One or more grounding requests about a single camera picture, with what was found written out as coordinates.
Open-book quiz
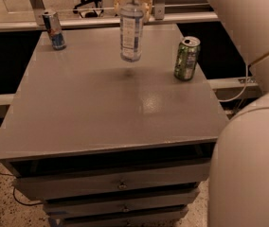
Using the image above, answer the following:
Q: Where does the green soda can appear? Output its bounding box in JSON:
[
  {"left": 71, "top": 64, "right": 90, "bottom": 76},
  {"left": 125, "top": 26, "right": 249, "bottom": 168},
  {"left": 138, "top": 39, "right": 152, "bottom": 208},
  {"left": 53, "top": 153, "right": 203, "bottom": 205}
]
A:
[{"left": 174, "top": 36, "right": 201, "bottom": 81}]

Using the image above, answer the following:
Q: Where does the black floor cable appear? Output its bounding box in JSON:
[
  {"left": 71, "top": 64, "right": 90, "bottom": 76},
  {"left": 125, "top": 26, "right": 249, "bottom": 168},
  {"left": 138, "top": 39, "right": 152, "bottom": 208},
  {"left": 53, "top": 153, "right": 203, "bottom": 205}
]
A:
[{"left": 0, "top": 167, "right": 44, "bottom": 207}]

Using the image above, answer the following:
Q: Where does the white cable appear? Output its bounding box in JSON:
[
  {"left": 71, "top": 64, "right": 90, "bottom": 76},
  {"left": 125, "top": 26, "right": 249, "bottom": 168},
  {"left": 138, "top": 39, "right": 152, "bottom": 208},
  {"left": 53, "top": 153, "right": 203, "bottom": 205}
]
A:
[{"left": 219, "top": 63, "right": 251, "bottom": 103}]

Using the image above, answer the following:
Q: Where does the blue red energy drink can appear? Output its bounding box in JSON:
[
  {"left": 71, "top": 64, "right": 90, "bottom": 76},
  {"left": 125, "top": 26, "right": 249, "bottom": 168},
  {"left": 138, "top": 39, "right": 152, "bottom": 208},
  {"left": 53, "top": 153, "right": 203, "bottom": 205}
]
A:
[{"left": 43, "top": 9, "right": 66, "bottom": 50}]

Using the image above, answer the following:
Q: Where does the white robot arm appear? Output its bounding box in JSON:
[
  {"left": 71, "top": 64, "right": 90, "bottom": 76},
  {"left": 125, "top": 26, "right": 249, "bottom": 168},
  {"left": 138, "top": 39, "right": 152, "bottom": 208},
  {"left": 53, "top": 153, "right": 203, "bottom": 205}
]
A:
[{"left": 207, "top": 0, "right": 269, "bottom": 227}]

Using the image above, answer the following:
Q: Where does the grey drawer cabinet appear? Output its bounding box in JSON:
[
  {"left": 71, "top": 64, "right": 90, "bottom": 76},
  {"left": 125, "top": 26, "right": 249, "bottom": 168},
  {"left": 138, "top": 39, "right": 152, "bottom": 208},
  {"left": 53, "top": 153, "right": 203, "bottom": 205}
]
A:
[{"left": 0, "top": 25, "right": 227, "bottom": 227}]

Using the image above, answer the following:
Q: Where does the metal frame rail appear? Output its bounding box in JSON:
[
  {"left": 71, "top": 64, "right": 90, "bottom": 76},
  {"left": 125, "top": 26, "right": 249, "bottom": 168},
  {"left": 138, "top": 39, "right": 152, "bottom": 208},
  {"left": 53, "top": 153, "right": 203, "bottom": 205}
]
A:
[{"left": 0, "top": 11, "right": 219, "bottom": 32}]

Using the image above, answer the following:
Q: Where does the blue labelled plastic bottle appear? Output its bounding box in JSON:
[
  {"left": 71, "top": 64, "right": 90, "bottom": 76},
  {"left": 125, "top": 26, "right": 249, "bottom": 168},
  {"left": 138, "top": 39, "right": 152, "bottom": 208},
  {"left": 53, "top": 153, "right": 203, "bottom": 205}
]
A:
[{"left": 120, "top": 3, "right": 144, "bottom": 62}]

